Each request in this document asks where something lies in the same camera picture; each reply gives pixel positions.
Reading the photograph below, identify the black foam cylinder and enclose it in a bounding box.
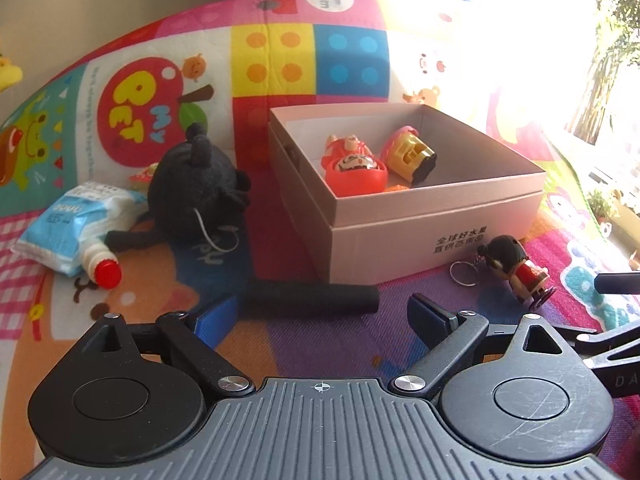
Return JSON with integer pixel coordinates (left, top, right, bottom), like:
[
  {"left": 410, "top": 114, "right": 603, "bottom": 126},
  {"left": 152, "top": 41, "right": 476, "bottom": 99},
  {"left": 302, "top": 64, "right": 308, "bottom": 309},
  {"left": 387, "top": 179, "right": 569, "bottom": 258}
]
[{"left": 239, "top": 280, "right": 380, "bottom": 318}]

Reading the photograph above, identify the black-haired doll keychain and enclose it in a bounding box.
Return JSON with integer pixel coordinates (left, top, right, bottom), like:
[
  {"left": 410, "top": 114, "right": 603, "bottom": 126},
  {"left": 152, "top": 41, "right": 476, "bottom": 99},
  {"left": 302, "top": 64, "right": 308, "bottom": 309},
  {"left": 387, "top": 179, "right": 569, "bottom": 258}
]
[{"left": 449, "top": 235, "right": 555, "bottom": 312}]

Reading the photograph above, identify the black plush mouse toy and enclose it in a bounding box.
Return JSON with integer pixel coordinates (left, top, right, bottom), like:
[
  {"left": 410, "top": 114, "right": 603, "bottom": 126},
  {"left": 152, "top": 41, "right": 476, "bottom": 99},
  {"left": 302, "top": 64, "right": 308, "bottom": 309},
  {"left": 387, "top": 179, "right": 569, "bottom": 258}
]
[{"left": 104, "top": 122, "right": 252, "bottom": 252}]

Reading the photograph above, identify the red daruma doll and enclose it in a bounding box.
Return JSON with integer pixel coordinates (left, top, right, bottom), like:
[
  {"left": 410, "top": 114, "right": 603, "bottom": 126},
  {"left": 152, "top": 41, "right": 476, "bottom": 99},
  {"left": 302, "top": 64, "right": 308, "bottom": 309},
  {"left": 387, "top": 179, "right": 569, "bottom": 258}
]
[{"left": 320, "top": 134, "right": 388, "bottom": 197}]

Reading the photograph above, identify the small potted plant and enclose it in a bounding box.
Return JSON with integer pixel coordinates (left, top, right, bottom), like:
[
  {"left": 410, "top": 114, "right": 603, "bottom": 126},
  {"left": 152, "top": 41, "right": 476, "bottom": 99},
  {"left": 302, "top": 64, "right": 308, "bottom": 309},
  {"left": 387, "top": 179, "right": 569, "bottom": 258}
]
[{"left": 587, "top": 188, "right": 618, "bottom": 238}]

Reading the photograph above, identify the small white bottle red cap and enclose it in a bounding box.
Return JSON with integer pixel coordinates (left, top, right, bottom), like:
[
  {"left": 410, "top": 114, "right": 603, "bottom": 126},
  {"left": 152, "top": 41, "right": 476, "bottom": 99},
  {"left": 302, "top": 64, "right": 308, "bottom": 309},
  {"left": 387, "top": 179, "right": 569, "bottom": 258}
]
[{"left": 81, "top": 240, "right": 122, "bottom": 290}]

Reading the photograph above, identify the small green red figurine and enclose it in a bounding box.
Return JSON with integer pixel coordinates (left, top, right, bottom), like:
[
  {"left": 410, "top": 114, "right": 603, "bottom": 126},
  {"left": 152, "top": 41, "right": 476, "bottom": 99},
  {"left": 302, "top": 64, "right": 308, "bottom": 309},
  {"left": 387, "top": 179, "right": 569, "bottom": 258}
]
[{"left": 129, "top": 162, "right": 158, "bottom": 195}]

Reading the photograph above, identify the pink cardboard box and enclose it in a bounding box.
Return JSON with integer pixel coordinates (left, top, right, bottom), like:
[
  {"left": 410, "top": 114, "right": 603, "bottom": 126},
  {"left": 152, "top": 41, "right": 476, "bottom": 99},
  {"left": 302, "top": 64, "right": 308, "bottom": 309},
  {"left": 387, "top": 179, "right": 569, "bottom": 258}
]
[{"left": 269, "top": 103, "right": 546, "bottom": 285}]

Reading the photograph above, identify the blue tissue pack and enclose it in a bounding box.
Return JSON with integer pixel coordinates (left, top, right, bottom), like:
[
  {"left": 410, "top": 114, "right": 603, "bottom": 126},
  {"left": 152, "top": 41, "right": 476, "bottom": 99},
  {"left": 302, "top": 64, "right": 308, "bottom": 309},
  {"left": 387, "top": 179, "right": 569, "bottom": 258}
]
[{"left": 12, "top": 181, "right": 148, "bottom": 276}]

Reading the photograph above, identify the colourful cartoon play mat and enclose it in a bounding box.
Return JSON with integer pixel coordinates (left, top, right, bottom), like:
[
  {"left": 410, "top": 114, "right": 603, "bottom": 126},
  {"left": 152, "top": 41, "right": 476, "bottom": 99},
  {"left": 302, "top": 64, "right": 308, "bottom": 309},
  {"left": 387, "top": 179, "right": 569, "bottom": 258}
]
[{"left": 1, "top": 0, "right": 639, "bottom": 479}]

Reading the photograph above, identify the large palm plant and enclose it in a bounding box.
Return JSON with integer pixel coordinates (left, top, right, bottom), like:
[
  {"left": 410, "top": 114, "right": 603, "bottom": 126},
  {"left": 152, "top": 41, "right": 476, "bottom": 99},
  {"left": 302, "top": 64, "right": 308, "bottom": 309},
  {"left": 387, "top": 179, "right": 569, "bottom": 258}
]
[{"left": 570, "top": 0, "right": 639, "bottom": 145}]

